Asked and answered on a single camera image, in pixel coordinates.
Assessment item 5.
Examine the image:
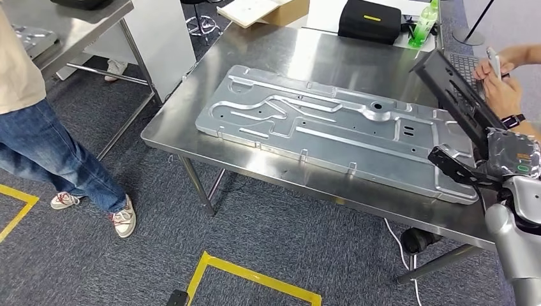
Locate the person's hand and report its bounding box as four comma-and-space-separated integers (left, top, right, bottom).
472, 52, 515, 82
482, 75, 526, 121

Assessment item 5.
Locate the black wrist watch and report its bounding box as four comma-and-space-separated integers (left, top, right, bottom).
500, 113, 528, 130

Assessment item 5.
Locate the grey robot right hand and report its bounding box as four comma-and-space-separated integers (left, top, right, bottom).
472, 127, 541, 180

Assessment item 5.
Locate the white foam sheet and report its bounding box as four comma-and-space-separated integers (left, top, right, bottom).
216, 0, 293, 29

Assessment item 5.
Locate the grey round stand base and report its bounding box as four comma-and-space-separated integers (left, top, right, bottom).
451, 0, 496, 47

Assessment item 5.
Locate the black round floor object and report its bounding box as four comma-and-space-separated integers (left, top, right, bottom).
400, 227, 443, 255

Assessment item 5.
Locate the white smartphone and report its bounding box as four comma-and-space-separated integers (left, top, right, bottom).
485, 46, 503, 82

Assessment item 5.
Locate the green plastic bottle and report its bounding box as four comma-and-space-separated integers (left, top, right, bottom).
407, 0, 441, 50

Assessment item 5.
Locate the steel table white panel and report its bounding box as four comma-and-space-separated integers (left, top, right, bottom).
0, 0, 198, 162

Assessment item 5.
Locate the white desk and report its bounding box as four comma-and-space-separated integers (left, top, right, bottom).
305, 0, 445, 54

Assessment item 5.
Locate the person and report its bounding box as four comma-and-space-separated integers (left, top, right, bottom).
0, 0, 137, 239

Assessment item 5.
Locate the black metal frame part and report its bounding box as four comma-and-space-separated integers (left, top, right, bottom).
409, 48, 508, 192

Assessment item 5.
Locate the black case yellow label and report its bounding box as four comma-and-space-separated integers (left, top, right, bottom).
337, 0, 403, 46

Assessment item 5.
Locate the person's foot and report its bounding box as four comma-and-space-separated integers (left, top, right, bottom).
103, 59, 130, 83

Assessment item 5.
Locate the brown cardboard box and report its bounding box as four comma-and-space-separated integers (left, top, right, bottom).
260, 0, 311, 27

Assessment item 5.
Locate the black bag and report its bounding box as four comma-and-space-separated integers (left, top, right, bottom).
50, 0, 115, 12

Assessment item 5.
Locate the yellow floor tape square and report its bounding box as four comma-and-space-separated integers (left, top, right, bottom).
0, 184, 40, 245
185, 251, 323, 306

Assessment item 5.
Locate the steel workbench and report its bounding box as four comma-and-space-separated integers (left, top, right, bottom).
140, 23, 500, 285

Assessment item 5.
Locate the large stamped metal panel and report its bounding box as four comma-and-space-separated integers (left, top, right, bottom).
195, 64, 480, 206

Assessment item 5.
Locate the black keyboard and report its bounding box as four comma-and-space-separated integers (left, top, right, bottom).
443, 50, 487, 105

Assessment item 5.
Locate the black stool chrome base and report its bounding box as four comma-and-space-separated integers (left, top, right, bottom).
181, 0, 223, 45

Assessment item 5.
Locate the white floor cable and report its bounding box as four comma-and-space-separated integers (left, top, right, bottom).
382, 217, 424, 306

